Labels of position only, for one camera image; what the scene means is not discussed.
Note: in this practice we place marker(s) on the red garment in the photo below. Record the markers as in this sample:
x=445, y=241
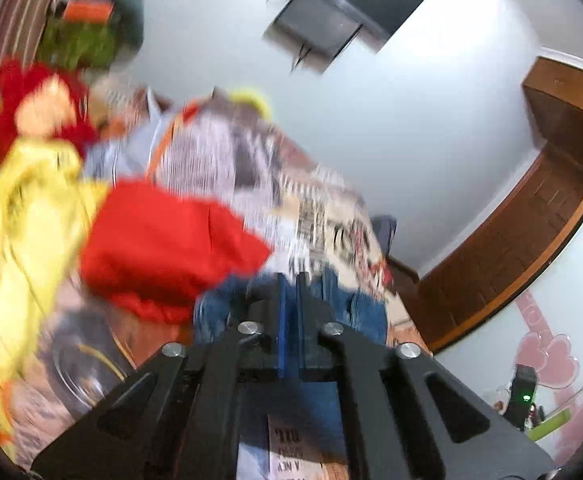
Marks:
x=166, y=245

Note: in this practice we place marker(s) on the striped brown curtain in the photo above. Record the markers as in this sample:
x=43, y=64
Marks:
x=21, y=10

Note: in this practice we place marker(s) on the yellow garment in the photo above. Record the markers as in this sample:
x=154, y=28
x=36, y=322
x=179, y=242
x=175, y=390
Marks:
x=26, y=220

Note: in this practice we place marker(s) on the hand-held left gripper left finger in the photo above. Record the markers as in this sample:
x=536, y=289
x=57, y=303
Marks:
x=282, y=332

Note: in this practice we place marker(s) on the printed blanket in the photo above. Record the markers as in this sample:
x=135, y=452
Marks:
x=251, y=180

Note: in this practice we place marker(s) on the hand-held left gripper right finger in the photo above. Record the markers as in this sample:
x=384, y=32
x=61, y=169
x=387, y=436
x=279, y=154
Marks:
x=302, y=332

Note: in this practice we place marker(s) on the green bag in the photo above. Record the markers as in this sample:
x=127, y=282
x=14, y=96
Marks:
x=74, y=45

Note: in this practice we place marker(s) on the red and yellow plush toy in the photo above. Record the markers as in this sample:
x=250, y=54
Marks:
x=31, y=110

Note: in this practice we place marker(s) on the blue denim jacket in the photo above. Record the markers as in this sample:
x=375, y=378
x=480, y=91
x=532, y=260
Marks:
x=361, y=310

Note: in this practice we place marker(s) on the wooden overhead cabinet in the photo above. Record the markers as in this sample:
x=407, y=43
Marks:
x=571, y=105

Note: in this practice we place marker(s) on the grey backpack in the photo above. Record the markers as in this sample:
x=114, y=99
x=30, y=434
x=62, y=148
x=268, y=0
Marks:
x=385, y=235

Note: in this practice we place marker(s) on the yellow round object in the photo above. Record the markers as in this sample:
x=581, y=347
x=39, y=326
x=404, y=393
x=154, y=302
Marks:
x=254, y=102

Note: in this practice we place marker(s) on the green bottle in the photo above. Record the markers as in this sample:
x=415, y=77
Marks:
x=551, y=422

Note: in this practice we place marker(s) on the grey cushion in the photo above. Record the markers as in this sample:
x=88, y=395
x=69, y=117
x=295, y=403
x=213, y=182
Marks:
x=129, y=15

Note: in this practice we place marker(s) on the small black monitor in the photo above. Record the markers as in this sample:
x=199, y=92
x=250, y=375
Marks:
x=316, y=22

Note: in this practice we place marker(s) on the brown wooden door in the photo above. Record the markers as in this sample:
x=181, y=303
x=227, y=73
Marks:
x=511, y=250

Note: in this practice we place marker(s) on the white heart-print sliding door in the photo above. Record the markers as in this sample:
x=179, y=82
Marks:
x=571, y=310

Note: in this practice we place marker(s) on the orange box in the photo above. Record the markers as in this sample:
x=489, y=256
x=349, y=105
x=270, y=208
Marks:
x=89, y=10

